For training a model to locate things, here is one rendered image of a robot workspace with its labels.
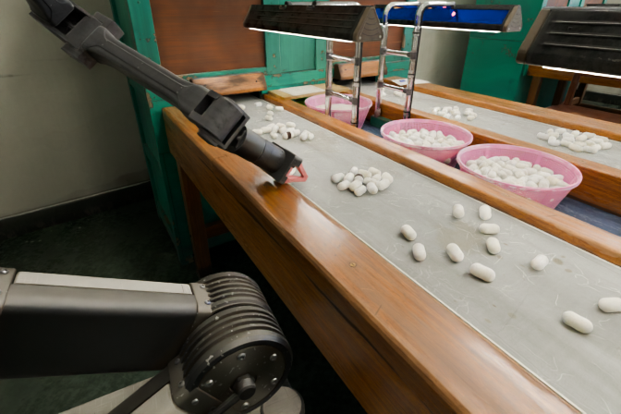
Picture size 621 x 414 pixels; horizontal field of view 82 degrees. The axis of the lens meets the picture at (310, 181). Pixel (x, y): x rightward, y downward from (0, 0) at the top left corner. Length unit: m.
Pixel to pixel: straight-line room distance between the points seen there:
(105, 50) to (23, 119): 1.45
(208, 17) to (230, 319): 1.23
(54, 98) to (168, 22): 0.97
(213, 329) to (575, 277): 0.54
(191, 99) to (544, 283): 0.65
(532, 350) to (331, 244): 0.30
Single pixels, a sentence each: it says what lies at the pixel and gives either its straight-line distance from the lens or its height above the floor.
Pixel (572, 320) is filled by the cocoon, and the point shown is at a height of 0.75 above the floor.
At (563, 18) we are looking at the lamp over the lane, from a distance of 0.60.
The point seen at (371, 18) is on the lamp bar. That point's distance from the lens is 0.85.
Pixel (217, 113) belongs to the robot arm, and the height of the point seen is 0.94.
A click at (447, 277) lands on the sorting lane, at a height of 0.74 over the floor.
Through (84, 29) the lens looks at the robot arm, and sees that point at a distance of 0.93.
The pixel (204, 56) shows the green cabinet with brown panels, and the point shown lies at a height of 0.93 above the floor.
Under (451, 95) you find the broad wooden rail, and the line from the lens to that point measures 1.68.
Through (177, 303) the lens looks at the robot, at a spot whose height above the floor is 0.81.
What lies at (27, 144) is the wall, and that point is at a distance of 2.30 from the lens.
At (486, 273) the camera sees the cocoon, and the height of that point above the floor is 0.76.
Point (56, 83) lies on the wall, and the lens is 2.24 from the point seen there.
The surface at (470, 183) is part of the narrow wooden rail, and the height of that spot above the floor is 0.76.
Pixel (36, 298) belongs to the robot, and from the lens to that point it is 0.43.
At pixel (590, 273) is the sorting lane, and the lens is 0.72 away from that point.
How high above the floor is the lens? 1.12
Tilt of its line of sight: 27 degrees down
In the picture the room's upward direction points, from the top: straight up
